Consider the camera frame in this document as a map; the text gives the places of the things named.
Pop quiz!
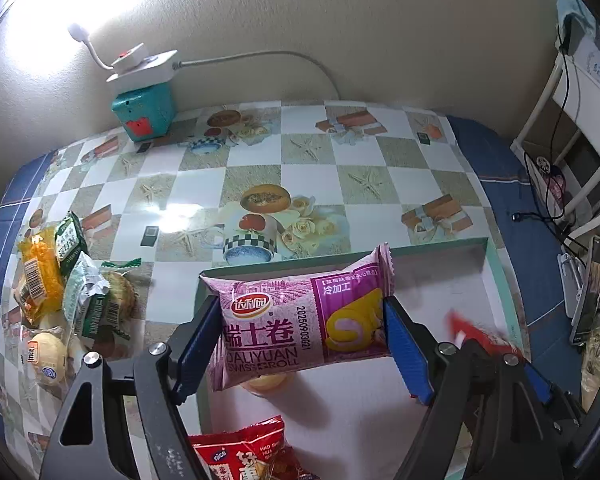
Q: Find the white adapter with red button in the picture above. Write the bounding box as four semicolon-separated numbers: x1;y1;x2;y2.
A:
111;42;146;71

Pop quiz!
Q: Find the small red candy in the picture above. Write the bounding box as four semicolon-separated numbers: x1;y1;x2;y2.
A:
447;310;523;361

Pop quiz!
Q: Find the yellow translucent snack packet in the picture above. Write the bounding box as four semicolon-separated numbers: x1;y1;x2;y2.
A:
19;227;63;326

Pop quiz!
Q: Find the white tray with teal rim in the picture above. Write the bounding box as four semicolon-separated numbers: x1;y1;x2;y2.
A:
197;237;526;480

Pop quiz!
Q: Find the phone on stand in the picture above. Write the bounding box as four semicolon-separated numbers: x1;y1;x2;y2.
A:
570;235;600;346

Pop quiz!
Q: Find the white power cable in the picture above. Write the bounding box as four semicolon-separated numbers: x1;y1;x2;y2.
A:
172;50;343;101

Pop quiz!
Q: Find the red peanut packet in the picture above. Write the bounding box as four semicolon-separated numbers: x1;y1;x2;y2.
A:
187;415;306;480

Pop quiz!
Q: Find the large pink cake roll packet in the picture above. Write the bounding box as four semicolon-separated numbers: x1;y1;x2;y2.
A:
199;242;396;393

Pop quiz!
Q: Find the checkered printed tablecloth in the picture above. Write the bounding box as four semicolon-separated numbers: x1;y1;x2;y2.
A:
0;99;531;461

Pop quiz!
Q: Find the white green biscuit packet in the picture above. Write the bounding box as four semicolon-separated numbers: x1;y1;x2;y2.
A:
62;252;143;341

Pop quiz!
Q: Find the white power strip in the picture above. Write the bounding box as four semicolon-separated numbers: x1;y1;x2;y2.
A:
105;50;178;86

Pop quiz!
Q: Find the white metal rack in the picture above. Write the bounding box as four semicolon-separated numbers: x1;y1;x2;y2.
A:
510;0;600;241

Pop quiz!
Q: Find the yellow jelly cup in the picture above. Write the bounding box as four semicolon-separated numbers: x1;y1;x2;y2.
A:
242;372;291;395

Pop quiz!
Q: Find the teal box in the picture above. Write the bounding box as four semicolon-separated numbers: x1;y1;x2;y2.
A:
111;82;175;143

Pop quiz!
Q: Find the blue plaid tablecloth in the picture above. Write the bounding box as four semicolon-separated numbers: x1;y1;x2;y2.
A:
0;115;588;411

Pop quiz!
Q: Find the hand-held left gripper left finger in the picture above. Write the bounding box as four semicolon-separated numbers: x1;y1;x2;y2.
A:
39;296;223;480

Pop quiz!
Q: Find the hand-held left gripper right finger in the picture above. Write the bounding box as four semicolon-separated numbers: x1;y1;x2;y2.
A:
382;297;566;480

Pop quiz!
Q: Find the black cable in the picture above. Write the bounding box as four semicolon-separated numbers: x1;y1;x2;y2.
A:
512;210;571;223

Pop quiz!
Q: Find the bun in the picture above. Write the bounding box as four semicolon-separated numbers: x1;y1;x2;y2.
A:
20;327;81;401

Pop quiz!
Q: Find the clear cracker packet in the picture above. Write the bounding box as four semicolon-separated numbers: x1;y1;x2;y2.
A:
100;270;138;341

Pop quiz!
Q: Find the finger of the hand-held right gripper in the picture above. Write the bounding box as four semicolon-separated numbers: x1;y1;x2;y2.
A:
522;360;581;431

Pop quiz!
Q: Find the dark green biscuit packet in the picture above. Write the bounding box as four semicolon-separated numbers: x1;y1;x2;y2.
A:
54;211;88;271

